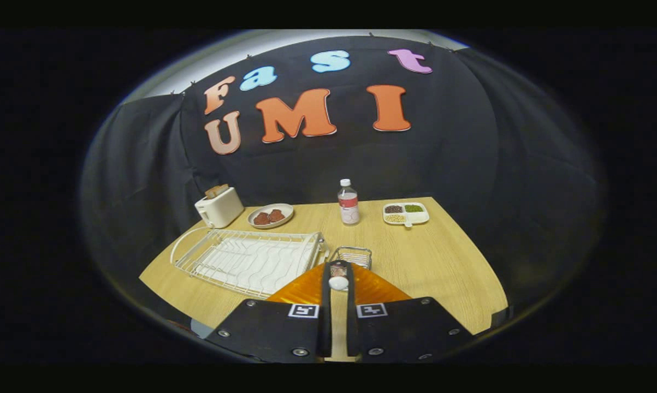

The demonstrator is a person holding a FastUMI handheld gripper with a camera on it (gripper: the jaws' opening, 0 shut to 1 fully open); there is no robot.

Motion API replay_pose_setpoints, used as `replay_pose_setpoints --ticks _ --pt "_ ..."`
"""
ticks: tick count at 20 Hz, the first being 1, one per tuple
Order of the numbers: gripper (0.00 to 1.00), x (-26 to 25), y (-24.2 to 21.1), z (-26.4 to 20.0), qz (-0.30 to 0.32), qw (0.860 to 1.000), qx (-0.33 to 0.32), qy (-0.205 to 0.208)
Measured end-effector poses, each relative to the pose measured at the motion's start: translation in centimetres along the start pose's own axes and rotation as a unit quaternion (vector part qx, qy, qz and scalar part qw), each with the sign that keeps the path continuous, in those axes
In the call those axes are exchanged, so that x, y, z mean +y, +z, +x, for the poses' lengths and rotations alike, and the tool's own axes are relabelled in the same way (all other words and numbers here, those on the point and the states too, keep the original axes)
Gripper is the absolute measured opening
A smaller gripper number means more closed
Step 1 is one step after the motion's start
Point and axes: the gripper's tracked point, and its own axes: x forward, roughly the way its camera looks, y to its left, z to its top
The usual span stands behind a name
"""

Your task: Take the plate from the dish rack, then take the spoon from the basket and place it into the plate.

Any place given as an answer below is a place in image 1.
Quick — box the metal wire basket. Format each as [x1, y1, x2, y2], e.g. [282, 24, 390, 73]
[328, 246, 373, 271]

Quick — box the white divided dish with beans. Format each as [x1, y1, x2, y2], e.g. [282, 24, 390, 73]
[383, 202, 430, 228]

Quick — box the clear plastic water bottle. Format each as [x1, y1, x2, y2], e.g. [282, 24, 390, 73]
[338, 178, 360, 226]

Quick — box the spoon with pink white handle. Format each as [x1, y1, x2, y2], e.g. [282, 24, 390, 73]
[328, 264, 351, 291]

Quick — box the white plate with meat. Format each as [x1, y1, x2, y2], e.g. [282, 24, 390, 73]
[247, 204, 295, 229]

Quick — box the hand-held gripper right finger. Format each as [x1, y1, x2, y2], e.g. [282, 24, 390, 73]
[345, 261, 473, 364]

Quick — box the white wire dish rack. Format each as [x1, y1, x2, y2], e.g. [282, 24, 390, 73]
[170, 227, 329, 300]

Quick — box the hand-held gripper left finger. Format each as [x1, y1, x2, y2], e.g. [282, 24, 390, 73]
[205, 262, 334, 364]

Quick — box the white toaster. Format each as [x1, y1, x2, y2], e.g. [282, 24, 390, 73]
[194, 184, 245, 229]

